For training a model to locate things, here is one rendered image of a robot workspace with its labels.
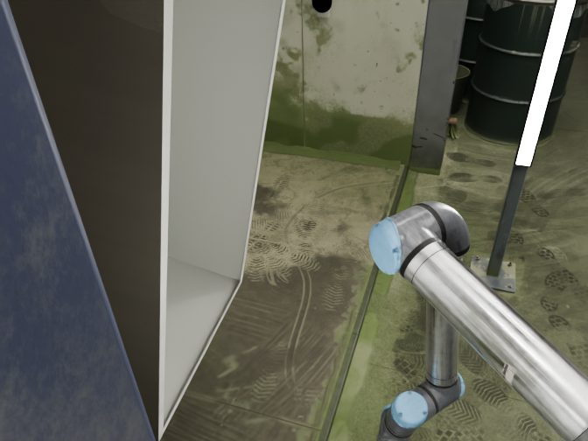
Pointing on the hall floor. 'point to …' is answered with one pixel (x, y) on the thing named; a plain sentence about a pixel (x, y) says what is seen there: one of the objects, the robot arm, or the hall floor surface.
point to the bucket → (459, 87)
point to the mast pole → (507, 219)
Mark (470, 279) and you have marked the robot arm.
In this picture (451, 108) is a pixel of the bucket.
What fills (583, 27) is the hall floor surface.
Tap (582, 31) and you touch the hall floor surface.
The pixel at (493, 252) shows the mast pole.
